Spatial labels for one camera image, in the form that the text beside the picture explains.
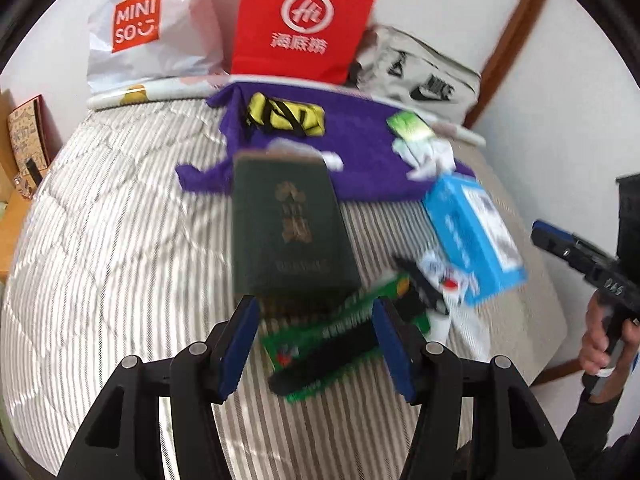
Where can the white foam block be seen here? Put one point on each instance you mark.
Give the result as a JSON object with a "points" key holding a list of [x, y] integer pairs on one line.
{"points": [[439, 327]]}

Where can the green wet wipe sachet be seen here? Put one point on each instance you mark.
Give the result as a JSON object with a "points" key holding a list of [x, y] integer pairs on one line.
{"points": [[309, 356]]}

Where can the yellow mesh pouch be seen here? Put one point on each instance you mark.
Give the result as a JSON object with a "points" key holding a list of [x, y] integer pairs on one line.
{"points": [[274, 116]]}

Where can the white Miniso plastic bag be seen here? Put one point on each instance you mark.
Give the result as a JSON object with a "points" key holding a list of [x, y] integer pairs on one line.
{"points": [[132, 41]]}

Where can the brown patterned box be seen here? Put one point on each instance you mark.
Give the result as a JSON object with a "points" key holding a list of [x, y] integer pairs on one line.
{"points": [[29, 146]]}

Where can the blue tissue pack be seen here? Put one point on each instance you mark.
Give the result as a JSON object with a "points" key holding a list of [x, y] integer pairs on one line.
{"points": [[474, 237]]}

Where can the white glove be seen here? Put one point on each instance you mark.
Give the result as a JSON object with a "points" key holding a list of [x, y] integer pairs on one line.
{"points": [[428, 158]]}

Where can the person's right hand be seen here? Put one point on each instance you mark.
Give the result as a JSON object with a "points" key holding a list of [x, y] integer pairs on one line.
{"points": [[592, 355]]}

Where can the striped mattress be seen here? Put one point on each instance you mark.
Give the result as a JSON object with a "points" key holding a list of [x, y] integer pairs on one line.
{"points": [[115, 259]]}

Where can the purple towel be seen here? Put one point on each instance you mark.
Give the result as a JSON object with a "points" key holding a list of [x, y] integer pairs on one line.
{"points": [[355, 129]]}

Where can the brown wooden door frame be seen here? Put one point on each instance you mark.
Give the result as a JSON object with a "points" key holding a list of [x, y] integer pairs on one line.
{"points": [[513, 39]]}

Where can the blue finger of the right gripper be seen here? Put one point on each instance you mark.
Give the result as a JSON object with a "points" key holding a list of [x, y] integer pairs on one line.
{"points": [[544, 233], [571, 254]]}

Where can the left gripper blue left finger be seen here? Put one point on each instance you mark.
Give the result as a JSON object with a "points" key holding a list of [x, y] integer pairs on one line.
{"points": [[234, 345]]}

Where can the white rolled mat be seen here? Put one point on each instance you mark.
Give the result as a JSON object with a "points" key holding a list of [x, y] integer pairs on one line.
{"points": [[177, 88]]}

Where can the red paper bag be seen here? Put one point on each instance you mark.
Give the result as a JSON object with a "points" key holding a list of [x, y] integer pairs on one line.
{"points": [[305, 39]]}

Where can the dark green tea box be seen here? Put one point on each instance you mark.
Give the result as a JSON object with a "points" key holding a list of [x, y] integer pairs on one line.
{"points": [[288, 234]]}

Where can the beige Nike bag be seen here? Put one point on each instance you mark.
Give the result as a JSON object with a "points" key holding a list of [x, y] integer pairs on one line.
{"points": [[394, 65]]}

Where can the white persimmon wipe sachet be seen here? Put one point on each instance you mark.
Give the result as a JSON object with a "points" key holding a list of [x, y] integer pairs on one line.
{"points": [[455, 285]]}

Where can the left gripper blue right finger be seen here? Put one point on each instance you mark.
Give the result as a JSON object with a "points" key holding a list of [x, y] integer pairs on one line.
{"points": [[401, 344]]}

